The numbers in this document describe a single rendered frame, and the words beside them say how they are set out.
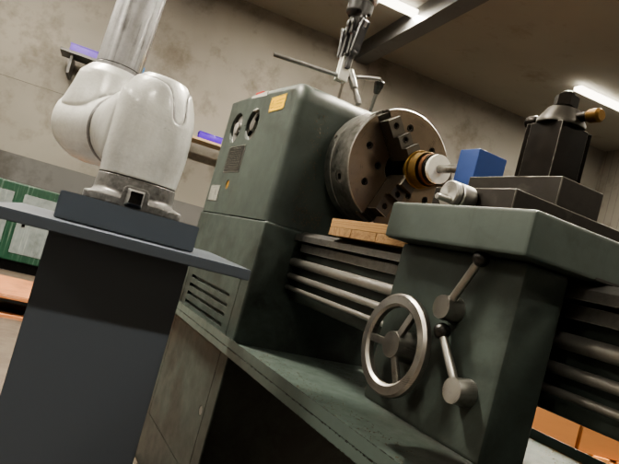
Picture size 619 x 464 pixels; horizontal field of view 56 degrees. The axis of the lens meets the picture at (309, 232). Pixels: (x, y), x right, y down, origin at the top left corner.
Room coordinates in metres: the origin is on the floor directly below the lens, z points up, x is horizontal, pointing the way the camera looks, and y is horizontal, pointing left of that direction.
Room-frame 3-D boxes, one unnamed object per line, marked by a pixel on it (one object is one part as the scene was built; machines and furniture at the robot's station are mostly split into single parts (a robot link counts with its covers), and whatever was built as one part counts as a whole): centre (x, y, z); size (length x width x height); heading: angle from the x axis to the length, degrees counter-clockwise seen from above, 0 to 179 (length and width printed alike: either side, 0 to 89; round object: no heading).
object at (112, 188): (1.16, 0.35, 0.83); 0.22 x 0.18 x 0.06; 19
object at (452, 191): (0.88, -0.20, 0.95); 0.07 x 0.04 x 0.04; 117
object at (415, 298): (0.86, -0.24, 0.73); 0.27 x 0.12 x 0.27; 27
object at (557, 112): (0.97, -0.36, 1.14); 0.08 x 0.08 x 0.03
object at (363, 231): (1.32, -0.27, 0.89); 0.36 x 0.30 x 0.04; 117
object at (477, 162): (1.23, -0.32, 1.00); 0.08 x 0.06 x 0.23; 117
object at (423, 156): (1.40, -0.23, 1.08); 0.09 x 0.09 x 0.09; 27
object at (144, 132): (1.18, 0.37, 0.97); 0.18 x 0.16 x 0.22; 51
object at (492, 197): (1.00, -0.42, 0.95); 0.43 x 0.18 x 0.04; 117
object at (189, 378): (1.88, 0.04, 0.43); 0.60 x 0.48 x 0.86; 27
